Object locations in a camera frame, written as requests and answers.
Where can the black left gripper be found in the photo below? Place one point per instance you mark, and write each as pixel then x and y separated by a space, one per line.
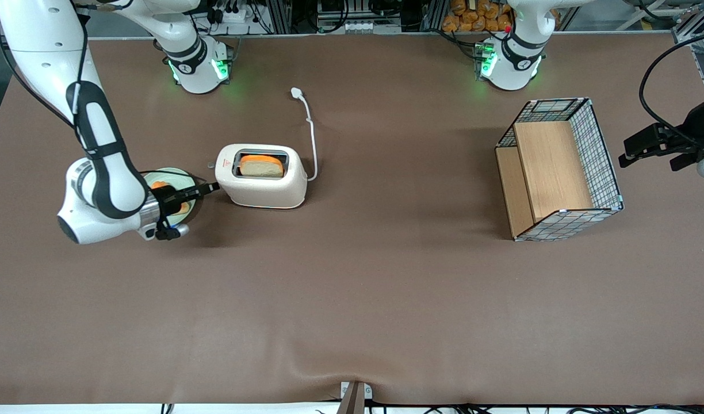
pixel 693 127

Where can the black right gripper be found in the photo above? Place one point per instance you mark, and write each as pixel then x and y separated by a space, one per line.
pixel 167 200

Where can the white two-slot toaster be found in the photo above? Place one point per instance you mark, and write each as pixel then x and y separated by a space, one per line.
pixel 266 192

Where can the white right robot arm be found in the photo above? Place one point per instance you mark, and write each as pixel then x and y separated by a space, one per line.
pixel 41 40

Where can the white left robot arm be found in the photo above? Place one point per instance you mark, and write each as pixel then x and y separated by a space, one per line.
pixel 513 63

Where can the toast slice with orange crust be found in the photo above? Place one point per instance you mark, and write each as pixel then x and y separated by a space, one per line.
pixel 261 167
pixel 184 207

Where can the pale green round plate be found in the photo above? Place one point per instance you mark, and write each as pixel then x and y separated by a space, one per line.
pixel 169 176

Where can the light wooden step shelf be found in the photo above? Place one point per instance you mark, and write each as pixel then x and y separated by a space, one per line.
pixel 550 172

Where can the white power strip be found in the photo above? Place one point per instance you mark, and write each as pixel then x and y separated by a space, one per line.
pixel 234 14

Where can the pile of orange bread rolls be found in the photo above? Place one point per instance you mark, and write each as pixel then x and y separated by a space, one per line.
pixel 478 14

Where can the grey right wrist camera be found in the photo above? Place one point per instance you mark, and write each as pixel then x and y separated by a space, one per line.
pixel 181 231

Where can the aluminium frame profile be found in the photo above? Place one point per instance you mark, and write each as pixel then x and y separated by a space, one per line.
pixel 694 20

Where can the metal table edge bracket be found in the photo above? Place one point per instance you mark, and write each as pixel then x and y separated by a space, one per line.
pixel 355 397

